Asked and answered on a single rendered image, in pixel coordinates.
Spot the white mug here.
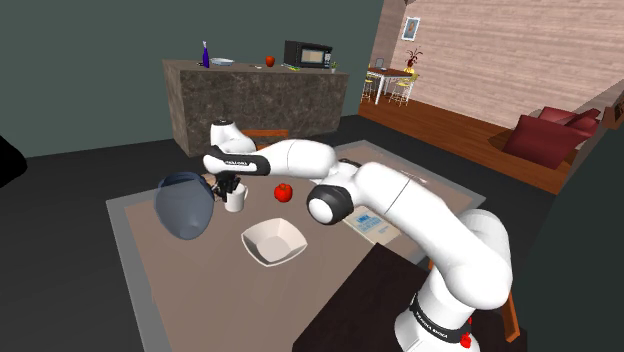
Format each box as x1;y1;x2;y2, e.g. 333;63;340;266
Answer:
223;183;250;214

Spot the blue-grey round bowl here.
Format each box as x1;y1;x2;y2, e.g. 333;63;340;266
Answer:
153;170;216;242

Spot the red apple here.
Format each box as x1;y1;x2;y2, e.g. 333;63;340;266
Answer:
273;182;294;204

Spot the white square bowl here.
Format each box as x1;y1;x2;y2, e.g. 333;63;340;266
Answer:
240;217;310;268

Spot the stone kitchen counter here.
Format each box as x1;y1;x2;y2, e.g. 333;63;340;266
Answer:
161;39;351;159

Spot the brown table with grey rim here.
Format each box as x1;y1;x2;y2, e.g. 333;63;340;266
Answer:
105;139;487;352

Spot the pale book with blue print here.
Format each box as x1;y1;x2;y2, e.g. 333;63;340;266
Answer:
342;205;404;246

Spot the yellow bar stool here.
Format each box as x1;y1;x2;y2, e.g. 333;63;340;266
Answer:
360;75;378;105
388;72;420;108

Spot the dark robot stand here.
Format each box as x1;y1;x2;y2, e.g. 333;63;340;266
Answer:
291;242;529;352

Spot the white dining table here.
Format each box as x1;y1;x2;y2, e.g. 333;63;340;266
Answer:
365;46;424;106

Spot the sofa with red cushions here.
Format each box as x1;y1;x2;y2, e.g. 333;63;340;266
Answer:
486;79;624;197

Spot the framed wall picture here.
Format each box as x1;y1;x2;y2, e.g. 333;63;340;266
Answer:
400;15;422;43

